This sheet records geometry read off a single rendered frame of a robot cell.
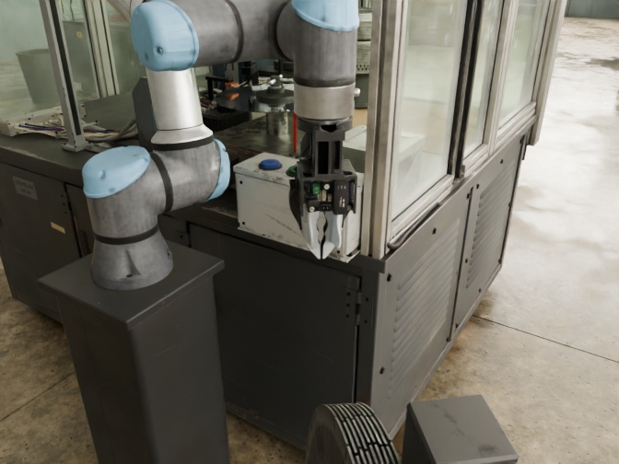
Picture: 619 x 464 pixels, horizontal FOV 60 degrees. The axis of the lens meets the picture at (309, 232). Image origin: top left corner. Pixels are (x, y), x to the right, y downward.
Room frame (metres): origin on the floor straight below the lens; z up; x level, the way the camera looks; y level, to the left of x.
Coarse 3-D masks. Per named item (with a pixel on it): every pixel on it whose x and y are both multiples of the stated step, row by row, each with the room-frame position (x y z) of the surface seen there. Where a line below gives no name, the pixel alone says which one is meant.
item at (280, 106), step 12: (264, 84) 1.64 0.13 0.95; (288, 84) 1.64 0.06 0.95; (216, 96) 1.48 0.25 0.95; (228, 96) 1.48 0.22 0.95; (240, 96) 1.48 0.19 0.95; (252, 96) 1.48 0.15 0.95; (228, 108) 1.36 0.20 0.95; (240, 108) 1.35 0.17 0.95; (252, 108) 1.35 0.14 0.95; (264, 108) 1.35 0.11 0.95; (276, 108) 1.35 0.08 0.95; (288, 108) 1.35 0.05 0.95
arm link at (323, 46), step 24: (312, 0) 0.64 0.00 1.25; (336, 0) 0.64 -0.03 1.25; (288, 24) 0.67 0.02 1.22; (312, 24) 0.64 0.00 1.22; (336, 24) 0.63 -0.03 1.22; (288, 48) 0.67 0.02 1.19; (312, 48) 0.64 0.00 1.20; (336, 48) 0.64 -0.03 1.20; (312, 72) 0.64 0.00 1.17; (336, 72) 0.64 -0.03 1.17
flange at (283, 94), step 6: (264, 90) 1.50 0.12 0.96; (270, 90) 1.46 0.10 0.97; (276, 90) 1.46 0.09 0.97; (282, 90) 1.46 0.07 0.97; (288, 90) 1.50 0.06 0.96; (258, 96) 1.45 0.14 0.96; (264, 96) 1.44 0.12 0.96; (270, 96) 1.44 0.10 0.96; (276, 96) 1.44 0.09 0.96; (282, 96) 1.44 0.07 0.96; (288, 96) 1.44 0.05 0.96
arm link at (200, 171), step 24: (168, 72) 0.97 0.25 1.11; (192, 72) 1.00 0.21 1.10; (168, 96) 0.97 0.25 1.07; (192, 96) 0.99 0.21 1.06; (168, 120) 0.96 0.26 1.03; (192, 120) 0.97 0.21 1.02; (168, 144) 0.94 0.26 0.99; (192, 144) 0.95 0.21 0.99; (216, 144) 1.01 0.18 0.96; (168, 168) 0.92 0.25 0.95; (192, 168) 0.94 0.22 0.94; (216, 168) 0.97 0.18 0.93; (192, 192) 0.93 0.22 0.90; (216, 192) 0.97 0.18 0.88
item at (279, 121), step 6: (270, 114) 1.45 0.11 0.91; (276, 114) 1.45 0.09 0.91; (282, 114) 1.45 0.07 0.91; (270, 120) 1.45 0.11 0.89; (276, 120) 1.45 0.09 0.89; (282, 120) 1.45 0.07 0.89; (270, 126) 1.45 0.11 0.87; (276, 126) 1.45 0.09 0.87; (282, 126) 1.45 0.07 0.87; (270, 132) 1.45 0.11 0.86; (276, 132) 1.45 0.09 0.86; (282, 132) 1.45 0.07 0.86
